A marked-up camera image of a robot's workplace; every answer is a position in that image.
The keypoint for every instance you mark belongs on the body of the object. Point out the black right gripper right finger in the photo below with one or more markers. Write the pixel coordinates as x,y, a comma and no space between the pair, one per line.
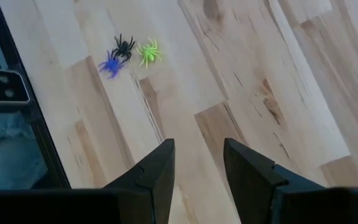
267,199

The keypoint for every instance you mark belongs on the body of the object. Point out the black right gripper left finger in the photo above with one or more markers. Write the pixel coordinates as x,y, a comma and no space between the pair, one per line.
129,202

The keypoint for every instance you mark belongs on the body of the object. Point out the purple plastic spider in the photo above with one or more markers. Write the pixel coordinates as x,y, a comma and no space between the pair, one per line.
112,65

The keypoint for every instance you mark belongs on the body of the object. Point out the green plastic spider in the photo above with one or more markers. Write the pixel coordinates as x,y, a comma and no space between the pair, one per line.
149,53

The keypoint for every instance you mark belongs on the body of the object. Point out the black plastic spider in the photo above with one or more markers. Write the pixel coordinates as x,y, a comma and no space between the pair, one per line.
123,48

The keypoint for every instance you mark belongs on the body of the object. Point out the black aluminium table frame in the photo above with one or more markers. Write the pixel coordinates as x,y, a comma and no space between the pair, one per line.
47,140

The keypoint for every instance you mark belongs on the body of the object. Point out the small grey two-lens camera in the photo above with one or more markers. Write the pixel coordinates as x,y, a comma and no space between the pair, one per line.
3,88

